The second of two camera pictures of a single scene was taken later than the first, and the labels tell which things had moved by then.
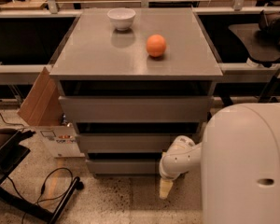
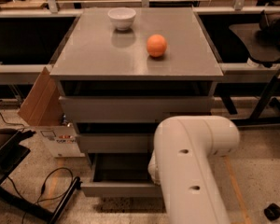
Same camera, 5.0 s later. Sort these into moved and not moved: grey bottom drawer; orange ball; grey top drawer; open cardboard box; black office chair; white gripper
Moved: white gripper; grey bottom drawer
Not moved: orange ball; open cardboard box; black office chair; grey top drawer
